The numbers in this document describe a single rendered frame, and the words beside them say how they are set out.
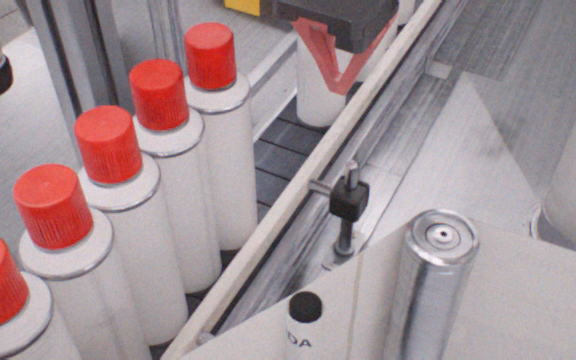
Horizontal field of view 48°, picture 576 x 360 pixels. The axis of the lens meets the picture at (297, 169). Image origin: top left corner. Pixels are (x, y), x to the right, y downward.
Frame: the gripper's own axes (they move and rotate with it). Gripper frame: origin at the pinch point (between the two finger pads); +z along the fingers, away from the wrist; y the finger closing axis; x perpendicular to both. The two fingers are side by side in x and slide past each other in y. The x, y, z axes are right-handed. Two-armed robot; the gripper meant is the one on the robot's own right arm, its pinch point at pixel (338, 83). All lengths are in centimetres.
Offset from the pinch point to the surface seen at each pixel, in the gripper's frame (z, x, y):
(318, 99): 9.5, 5.5, 8.3
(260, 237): 10.1, 1.9, -9.4
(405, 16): 11.9, 4.7, 31.3
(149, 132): -3.1, 6.8, -14.5
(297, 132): 13.6, 7.1, 7.1
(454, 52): 18.4, -1.2, 36.6
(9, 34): 103, 172, 94
